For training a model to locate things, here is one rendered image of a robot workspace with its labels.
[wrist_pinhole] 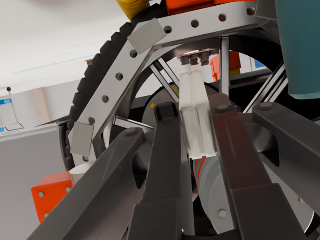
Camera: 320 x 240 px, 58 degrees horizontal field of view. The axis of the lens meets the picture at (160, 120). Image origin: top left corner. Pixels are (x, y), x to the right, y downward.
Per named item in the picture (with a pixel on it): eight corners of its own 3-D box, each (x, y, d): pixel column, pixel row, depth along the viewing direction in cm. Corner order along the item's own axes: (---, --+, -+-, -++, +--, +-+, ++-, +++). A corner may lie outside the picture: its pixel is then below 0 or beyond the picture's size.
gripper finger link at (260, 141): (214, 131, 13) (285, 119, 12) (205, 95, 17) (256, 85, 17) (219, 160, 13) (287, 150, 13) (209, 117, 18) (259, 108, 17)
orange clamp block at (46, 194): (90, 166, 58) (47, 174, 58) (77, 179, 50) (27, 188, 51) (97, 199, 59) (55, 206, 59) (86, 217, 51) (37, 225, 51)
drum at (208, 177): (185, 131, 55) (198, 200, 57) (193, 161, 34) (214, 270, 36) (259, 116, 54) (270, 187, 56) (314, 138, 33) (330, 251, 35)
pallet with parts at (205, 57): (175, 50, 647) (178, 70, 652) (231, 38, 633) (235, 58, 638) (175, 54, 731) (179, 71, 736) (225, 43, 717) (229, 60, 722)
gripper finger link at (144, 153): (189, 166, 13) (127, 176, 14) (186, 122, 18) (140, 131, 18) (182, 138, 13) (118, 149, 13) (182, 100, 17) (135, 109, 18)
